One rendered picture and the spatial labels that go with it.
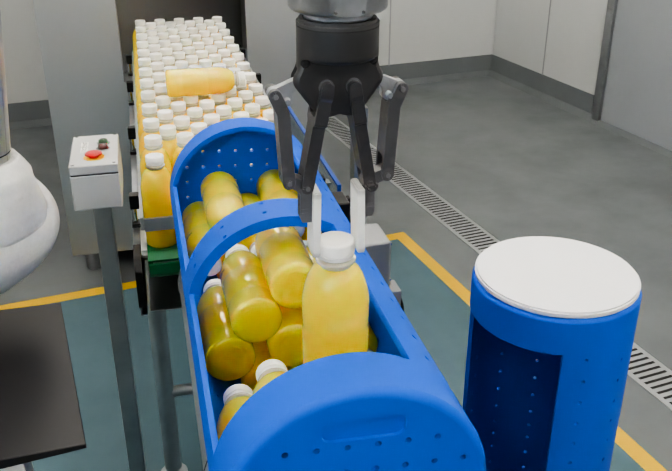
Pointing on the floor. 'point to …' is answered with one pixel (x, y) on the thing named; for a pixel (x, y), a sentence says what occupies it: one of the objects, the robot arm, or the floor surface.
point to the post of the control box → (104, 222)
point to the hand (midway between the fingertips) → (336, 219)
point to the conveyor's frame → (151, 302)
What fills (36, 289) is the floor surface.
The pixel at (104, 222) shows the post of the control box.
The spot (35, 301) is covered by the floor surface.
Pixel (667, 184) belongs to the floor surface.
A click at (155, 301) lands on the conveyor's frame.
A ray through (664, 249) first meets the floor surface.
